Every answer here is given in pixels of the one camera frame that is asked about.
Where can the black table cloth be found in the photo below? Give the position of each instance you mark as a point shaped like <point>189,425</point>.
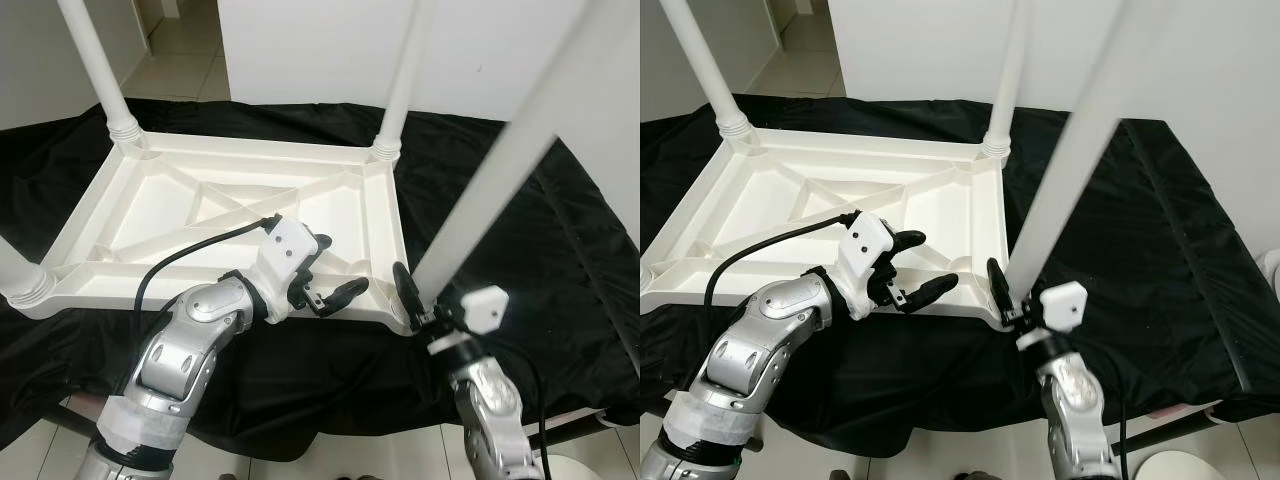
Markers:
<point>1180,300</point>
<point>560,300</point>

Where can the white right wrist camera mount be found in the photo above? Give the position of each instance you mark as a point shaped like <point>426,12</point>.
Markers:
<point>485,305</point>
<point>1065,303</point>

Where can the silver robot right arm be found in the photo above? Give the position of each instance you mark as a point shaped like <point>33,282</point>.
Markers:
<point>1075,400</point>
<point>490,410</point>

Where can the grey robot right foot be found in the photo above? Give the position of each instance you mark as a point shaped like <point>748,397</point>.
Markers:
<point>978,476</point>

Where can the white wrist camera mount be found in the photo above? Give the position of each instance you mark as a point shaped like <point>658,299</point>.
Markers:
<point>1065,303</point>
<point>485,305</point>
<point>290,250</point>
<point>865,245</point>

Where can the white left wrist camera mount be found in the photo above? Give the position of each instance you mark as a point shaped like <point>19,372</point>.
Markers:
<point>865,245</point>
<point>290,250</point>

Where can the white plastic children table top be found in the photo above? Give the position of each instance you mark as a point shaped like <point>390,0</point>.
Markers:
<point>800,200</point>
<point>160,200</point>

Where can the grey robot foot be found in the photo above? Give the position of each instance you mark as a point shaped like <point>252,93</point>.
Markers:
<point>847,475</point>
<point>978,476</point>

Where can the white plastic table leg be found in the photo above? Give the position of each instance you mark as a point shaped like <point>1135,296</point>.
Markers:
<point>1080,130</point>
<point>95,60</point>
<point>1010,70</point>
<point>405,70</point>
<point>20,275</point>
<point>705,60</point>
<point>520,150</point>

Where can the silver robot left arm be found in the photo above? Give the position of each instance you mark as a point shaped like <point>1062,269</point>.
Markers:
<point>180,360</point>
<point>760,350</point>

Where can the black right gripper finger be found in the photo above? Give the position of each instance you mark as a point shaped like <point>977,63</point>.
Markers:
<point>998,290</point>
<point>407,295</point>

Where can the grey robot left foot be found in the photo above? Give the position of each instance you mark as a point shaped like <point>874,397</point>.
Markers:
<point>847,475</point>

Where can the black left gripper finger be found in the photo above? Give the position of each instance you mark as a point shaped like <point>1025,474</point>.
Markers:
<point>932,290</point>
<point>324,241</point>
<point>345,294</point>
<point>910,241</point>

